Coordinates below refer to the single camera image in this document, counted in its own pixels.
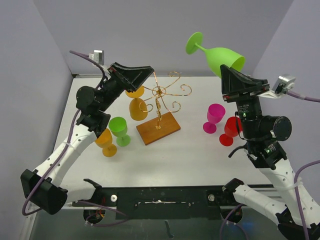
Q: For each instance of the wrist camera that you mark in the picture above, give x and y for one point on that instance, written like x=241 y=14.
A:
x=98 y=56
x=283 y=84

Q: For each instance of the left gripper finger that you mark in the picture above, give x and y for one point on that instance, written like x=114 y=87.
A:
x=126 y=69
x=131 y=80

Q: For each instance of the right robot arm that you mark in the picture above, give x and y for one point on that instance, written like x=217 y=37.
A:
x=297 y=215

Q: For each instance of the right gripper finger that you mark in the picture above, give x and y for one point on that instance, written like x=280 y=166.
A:
x=229 y=80
x=245 y=84

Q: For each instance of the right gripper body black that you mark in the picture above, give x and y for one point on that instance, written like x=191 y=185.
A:
x=247 y=105

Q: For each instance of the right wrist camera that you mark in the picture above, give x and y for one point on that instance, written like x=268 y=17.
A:
x=283 y=84

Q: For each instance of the magenta wine glass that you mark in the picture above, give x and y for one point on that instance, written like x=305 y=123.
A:
x=215 y=114

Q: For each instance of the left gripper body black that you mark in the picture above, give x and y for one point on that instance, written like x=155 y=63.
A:
x=112 y=88

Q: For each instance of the red wine glass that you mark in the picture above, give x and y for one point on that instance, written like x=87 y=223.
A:
x=232 y=128

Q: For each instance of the gold wire glass rack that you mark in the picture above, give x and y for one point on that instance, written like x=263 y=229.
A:
x=159 y=92

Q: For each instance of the wooden rack base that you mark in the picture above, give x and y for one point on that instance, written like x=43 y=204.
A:
x=155 y=129

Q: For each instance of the orange wine glass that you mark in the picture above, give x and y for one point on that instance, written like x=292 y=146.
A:
x=137 y=107
x=105 y=142

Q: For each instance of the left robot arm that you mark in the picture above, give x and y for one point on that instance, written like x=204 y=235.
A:
x=41 y=186

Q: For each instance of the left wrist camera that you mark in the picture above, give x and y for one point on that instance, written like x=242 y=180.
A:
x=98 y=56

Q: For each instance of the black base frame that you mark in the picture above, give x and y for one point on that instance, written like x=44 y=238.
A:
x=163 y=203

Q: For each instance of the green wine glass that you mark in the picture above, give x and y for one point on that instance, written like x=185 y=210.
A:
x=216 y=56
x=118 y=127

